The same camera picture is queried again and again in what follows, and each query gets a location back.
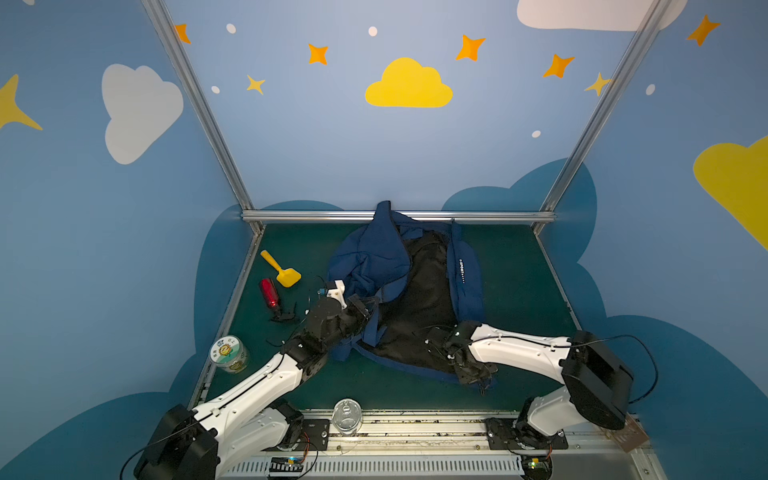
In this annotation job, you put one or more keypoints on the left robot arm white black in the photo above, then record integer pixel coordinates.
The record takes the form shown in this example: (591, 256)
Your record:
(208, 440)

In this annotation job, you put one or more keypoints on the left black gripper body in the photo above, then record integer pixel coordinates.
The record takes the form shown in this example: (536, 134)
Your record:
(362, 308)

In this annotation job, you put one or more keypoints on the yellow plastic scoop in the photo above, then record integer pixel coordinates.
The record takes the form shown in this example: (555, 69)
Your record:
(286, 277)

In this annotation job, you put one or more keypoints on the clear glass jar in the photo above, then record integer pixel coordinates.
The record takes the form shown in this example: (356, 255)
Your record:
(347, 417)

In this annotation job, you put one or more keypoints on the navy blue jacket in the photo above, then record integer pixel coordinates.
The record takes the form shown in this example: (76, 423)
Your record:
(422, 275)

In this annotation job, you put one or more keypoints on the brown slotted spatula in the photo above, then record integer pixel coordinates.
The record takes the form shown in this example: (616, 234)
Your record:
(631, 436)

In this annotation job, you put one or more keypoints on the right green circuit board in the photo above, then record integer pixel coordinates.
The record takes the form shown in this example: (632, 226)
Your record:
(536, 468)

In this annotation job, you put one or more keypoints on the left green circuit board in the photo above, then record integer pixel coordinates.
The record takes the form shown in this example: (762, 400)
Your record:
(285, 467)

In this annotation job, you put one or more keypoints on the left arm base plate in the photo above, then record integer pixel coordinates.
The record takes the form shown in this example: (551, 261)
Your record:
(314, 433)

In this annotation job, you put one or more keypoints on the green circuit board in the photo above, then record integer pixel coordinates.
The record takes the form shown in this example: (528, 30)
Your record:
(285, 467)
(536, 468)

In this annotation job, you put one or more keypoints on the left aluminium frame post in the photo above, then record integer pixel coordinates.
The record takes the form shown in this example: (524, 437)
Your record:
(162, 22)

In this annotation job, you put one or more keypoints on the red bottle with black cap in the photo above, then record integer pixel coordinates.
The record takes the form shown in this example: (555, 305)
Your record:
(278, 312)

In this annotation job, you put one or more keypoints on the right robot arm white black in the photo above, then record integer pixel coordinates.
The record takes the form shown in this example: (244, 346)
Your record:
(595, 385)

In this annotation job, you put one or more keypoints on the aluminium frame post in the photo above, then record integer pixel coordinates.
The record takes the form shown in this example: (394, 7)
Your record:
(633, 56)
(162, 22)

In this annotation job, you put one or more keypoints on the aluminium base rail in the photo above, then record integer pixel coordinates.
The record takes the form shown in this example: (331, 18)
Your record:
(449, 445)

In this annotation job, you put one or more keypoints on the right aluminium frame post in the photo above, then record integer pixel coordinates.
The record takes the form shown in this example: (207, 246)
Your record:
(633, 56)

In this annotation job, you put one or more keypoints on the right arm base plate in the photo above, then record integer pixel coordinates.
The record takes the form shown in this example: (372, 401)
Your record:
(514, 435)

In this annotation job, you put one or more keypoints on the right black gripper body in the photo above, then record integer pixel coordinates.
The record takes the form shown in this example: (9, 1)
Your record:
(435, 336)

